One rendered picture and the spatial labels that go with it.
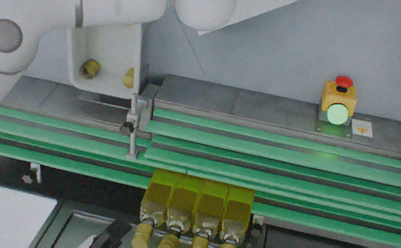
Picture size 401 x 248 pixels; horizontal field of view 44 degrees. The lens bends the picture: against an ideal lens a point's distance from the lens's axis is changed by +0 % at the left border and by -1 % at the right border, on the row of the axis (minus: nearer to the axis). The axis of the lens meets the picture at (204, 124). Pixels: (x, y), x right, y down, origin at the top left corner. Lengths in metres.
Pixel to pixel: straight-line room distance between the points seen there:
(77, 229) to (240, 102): 0.48
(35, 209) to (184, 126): 0.42
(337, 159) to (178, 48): 0.45
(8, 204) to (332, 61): 0.84
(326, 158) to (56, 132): 0.62
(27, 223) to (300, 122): 0.67
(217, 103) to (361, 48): 0.34
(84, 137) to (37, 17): 0.58
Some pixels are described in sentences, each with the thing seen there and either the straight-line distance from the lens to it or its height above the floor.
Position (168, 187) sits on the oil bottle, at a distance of 1.11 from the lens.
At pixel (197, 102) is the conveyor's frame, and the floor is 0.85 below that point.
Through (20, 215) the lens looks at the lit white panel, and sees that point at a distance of 1.28.
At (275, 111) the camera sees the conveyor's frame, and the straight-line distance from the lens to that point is 1.17.
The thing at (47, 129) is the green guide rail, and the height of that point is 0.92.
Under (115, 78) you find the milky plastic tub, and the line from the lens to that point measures 1.27.
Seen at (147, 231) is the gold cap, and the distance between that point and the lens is 1.04.
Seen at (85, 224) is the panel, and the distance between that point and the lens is 1.24.
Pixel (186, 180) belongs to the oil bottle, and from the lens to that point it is 1.13.
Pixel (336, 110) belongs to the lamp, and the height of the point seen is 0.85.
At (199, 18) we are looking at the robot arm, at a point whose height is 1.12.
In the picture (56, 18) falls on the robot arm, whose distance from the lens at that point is 0.71.
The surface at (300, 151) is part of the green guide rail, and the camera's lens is 1.10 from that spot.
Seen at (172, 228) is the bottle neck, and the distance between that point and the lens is 1.05.
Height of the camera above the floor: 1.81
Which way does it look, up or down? 54 degrees down
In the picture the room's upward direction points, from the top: 159 degrees counter-clockwise
